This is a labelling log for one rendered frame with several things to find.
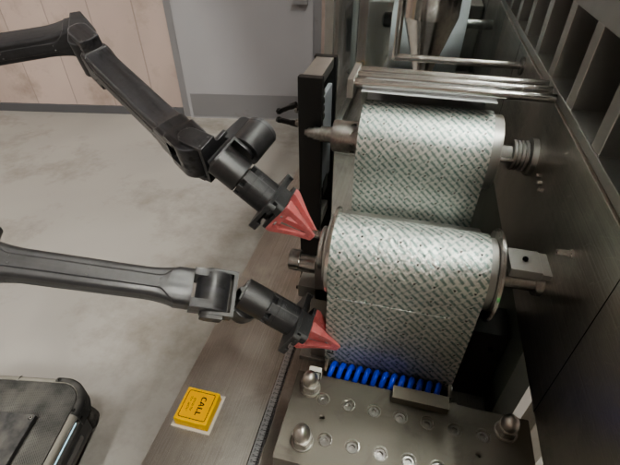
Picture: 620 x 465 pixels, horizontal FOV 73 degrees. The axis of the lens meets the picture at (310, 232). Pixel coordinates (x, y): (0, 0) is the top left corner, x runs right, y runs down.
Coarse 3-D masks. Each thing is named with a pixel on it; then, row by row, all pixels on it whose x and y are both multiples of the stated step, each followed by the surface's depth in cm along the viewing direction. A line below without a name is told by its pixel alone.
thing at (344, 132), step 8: (336, 120) 84; (344, 120) 84; (336, 128) 82; (344, 128) 82; (352, 128) 82; (336, 136) 82; (344, 136) 82; (352, 136) 82; (336, 144) 83; (344, 144) 83; (352, 144) 83; (352, 152) 84
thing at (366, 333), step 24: (336, 312) 71; (360, 312) 70; (384, 312) 68; (408, 312) 67; (336, 336) 75; (360, 336) 73; (384, 336) 72; (408, 336) 70; (432, 336) 69; (456, 336) 68; (336, 360) 80; (360, 360) 78; (384, 360) 76; (408, 360) 74; (432, 360) 73; (456, 360) 71
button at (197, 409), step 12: (192, 396) 85; (204, 396) 85; (216, 396) 85; (180, 408) 83; (192, 408) 83; (204, 408) 83; (216, 408) 85; (180, 420) 82; (192, 420) 81; (204, 420) 81
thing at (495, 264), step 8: (328, 224) 67; (328, 232) 66; (496, 240) 64; (496, 248) 62; (496, 256) 62; (496, 264) 61; (496, 272) 61; (496, 280) 61; (488, 288) 61; (488, 296) 62; (488, 304) 63
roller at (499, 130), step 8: (496, 120) 75; (504, 120) 75; (496, 128) 74; (504, 128) 74; (496, 136) 73; (504, 136) 73; (496, 144) 73; (496, 152) 73; (496, 160) 74; (488, 168) 75; (496, 168) 74; (488, 176) 76; (488, 184) 77
